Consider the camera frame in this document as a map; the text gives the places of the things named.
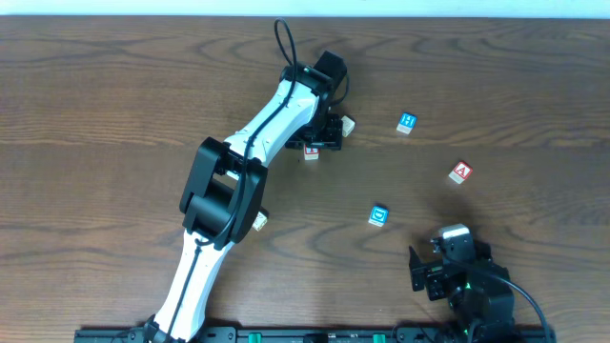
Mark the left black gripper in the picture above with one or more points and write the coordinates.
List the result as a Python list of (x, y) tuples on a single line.
[(322, 138)]

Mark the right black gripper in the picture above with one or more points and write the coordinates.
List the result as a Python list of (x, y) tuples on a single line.
[(420, 272)]

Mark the red letter I block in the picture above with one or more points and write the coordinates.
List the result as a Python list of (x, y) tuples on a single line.
[(311, 153)]

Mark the red letter A block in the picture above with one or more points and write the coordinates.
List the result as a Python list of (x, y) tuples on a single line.
[(460, 172)]

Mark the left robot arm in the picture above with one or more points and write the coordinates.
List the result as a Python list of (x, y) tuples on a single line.
[(223, 194)]

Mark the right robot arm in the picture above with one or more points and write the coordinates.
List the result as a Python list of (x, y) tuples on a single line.
[(466, 277)]

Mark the cream block yellow side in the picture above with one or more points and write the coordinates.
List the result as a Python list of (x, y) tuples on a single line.
[(348, 125)]

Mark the blue letter D block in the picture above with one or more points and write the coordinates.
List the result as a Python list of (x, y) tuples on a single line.
[(378, 216)]

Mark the blue letter H block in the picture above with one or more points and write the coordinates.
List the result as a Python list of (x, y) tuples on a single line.
[(406, 123)]

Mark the cream block near left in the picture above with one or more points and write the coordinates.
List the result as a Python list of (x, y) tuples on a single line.
[(260, 220)]

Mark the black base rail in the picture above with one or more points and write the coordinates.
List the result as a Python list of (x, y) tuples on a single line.
[(234, 335)]

